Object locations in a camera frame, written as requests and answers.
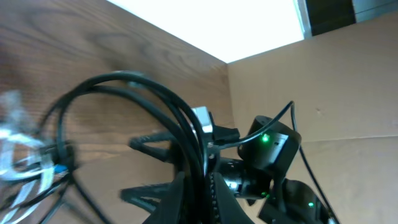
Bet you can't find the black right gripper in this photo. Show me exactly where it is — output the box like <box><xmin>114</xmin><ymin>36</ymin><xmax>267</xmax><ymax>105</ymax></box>
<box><xmin>128</xmin><ymin>124</ymin><xmax>274</xmax><ymax>200</ymax></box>

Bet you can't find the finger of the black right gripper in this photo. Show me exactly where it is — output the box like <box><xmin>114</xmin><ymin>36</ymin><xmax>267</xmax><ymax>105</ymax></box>
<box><xmin>119</xmin><ymin>183</ymin><xmax>170</xmax><ymax>213</ymax></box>

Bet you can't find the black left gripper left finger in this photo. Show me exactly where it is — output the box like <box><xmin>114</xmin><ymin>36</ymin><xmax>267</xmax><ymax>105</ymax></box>
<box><xmin>142</xmin><ymin>172</ymin><xmax>185</xmax><ymax>224</ymax></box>

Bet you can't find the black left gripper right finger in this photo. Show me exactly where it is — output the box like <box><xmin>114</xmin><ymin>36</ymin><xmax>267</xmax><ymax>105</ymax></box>
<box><xmin>210</xmin><ymin>172</ymin><xmax>254</xmax><ymax>224</ymax></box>

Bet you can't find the white cable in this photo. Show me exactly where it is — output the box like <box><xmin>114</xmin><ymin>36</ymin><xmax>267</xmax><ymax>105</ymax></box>
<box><xmin>0</xmin><ymin>90</ymin><xmax>63</xmax><ymax>224</ymax></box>

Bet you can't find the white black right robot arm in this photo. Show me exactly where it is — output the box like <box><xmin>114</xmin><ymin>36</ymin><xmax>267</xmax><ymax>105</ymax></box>
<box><xmin>119</xmin><ymin>116</ymin><xmax>338</xmax><ymax>223</ymax></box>

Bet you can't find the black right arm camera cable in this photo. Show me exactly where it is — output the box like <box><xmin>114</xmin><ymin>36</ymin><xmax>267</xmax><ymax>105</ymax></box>
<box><xmin>214</xmin><ymin>100</ymin><xmax>341</xmax><ymax>224</ymax></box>

